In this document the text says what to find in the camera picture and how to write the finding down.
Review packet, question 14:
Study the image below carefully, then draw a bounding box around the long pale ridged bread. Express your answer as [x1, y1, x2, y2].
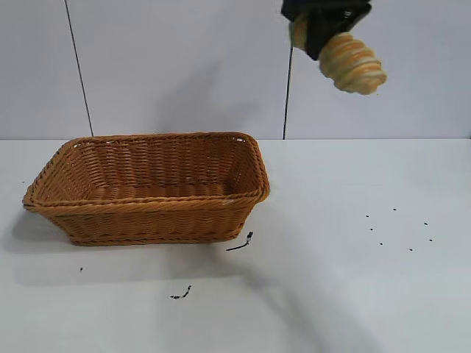
[288, 13, 388, 97]

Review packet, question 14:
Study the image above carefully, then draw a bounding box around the brown woven wicker basket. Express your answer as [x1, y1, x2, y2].
[22, 131, 272, 246]

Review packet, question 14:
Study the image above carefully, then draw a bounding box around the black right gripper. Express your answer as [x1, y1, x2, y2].
[280, 0, 373, 62]

